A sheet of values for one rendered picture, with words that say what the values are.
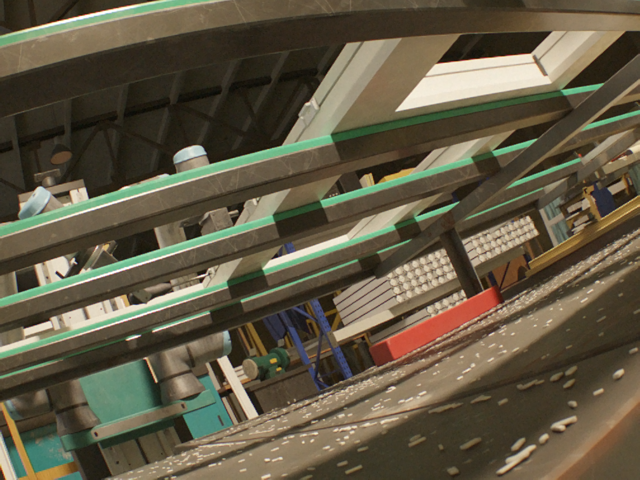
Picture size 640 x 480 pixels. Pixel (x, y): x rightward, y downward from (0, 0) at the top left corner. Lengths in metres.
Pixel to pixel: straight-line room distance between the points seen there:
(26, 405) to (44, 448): 2.85
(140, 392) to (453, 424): 2.25
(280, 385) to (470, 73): 4.32
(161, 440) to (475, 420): 2.29
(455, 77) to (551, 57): 0.21
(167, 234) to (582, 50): 1.72
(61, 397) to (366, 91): 1.78
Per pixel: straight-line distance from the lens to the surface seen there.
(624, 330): 0.18
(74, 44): 0.35
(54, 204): 1.29
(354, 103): 0.66
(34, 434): 5.03
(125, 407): 2.38
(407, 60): 0.62
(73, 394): 2.21
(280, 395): 5.00
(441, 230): 1.37
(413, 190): 1.03
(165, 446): 2.44
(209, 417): 5.08
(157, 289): 1.33
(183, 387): 2.27
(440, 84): 0.84
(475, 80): 0.89
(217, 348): 2.33
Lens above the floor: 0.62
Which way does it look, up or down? 13 degrees up
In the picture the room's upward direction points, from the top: 25 degrees counter-clockwise
